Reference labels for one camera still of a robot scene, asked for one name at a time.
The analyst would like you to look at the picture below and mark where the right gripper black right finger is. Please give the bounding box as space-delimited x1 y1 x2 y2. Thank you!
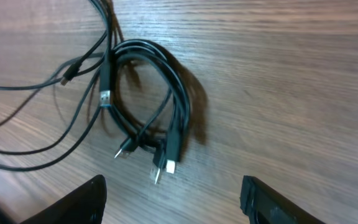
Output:
240 175 324 224

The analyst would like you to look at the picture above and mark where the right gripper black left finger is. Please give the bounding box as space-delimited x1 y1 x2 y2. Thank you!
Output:
22 175 107 224

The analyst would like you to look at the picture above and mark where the black USB cable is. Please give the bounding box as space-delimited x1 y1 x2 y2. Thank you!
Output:
99 39 192 185
0 0 117 172

